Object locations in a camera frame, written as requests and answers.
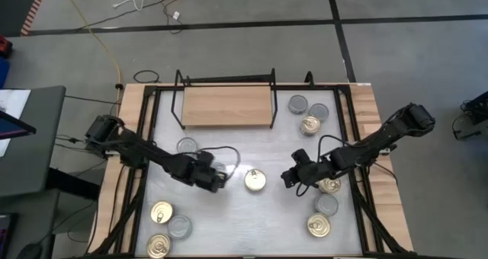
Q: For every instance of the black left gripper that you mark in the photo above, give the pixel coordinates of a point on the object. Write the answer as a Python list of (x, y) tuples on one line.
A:
[(206, 177)]

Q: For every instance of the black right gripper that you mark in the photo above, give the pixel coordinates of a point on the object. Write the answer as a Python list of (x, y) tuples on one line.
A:
[(305, 175)]

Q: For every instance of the silver lid green label can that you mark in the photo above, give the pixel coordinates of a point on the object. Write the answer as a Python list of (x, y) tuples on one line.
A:
[(297, 104), (218, 167), (318, 112), (187, 144), (179, 227), (326, 204)]

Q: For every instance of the gold lid blue label can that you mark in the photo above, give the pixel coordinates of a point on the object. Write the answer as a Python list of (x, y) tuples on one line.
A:
[(318, 224), (310, 125), (255, 180), (161, 212), (158, 246), (331, 186)]

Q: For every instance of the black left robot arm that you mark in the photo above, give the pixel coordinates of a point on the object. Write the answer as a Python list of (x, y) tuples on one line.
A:
[(152, 154)]

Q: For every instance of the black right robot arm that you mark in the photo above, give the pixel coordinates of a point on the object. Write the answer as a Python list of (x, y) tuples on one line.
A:
[(381, 137)]

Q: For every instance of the white label sticker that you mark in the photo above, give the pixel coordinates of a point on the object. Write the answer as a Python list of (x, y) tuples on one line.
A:
[(364, 84)]

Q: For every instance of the black desk base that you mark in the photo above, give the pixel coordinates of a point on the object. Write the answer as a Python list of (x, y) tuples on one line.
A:
[(72, 183)]

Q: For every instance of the white plug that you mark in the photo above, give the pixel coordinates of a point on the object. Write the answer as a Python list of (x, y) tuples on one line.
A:
[(175, 15)]

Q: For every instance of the grey desk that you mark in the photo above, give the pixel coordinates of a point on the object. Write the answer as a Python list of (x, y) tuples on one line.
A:
[(34, 156)]

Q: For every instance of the dark desk monitor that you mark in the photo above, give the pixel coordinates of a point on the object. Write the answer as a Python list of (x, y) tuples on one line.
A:
[(9, 126)]

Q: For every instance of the dark keyboard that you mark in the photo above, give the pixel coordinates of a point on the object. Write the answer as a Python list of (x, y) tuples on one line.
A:
[(5, 232)]

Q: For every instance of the white paper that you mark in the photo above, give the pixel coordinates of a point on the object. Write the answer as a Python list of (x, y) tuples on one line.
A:
[(15, 101)]

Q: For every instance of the blue object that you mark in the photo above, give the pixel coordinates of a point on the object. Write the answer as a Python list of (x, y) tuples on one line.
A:
[(3, 72)]

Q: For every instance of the red object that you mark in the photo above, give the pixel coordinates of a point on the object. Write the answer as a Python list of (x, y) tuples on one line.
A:
[(4, 45)]

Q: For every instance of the dark mat striped edge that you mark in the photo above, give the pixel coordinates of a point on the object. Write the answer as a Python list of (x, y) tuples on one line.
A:
[(15, 7)]

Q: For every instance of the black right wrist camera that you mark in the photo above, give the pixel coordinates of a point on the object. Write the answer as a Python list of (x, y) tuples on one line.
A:
[(301, 157)]

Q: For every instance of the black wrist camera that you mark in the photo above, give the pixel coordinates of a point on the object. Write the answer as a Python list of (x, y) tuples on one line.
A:
[(301, 157), (206, 158)]

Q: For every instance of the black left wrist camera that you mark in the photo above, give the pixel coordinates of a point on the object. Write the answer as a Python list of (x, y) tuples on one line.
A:
[(206, 158)]

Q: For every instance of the wooden shelf black metal frame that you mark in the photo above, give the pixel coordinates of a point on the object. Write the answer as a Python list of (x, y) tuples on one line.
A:
[(226, 110)]

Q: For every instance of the black metal table frame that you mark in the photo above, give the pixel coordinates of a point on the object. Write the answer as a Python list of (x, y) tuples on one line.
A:
[(324, 87)]

